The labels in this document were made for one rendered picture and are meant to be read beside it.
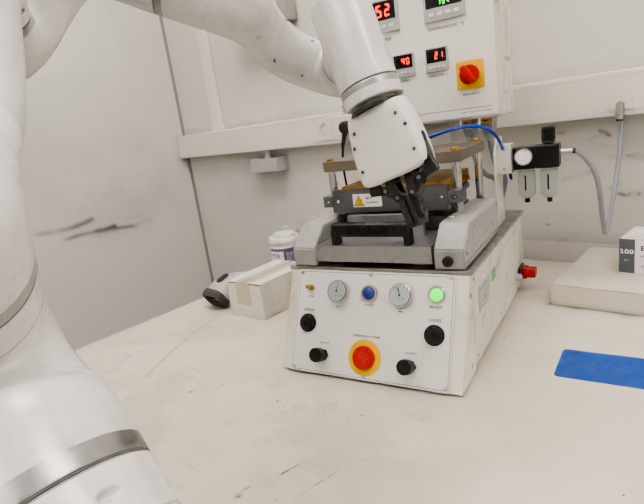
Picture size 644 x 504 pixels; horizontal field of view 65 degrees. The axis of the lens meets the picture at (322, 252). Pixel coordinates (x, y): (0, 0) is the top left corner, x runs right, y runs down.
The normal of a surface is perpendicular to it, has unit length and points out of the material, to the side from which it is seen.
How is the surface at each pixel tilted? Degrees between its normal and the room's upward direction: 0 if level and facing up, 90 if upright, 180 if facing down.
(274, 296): 89
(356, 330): 65
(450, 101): 90
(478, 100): 90
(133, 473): 53
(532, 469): 0
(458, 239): 41
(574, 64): 90
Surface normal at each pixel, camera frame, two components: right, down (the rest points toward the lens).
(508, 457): -0.14, -0.96
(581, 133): -0.66, 0.27
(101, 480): 0.55, -0.69
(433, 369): -0.51, -0.15
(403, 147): -0.51, 0.15
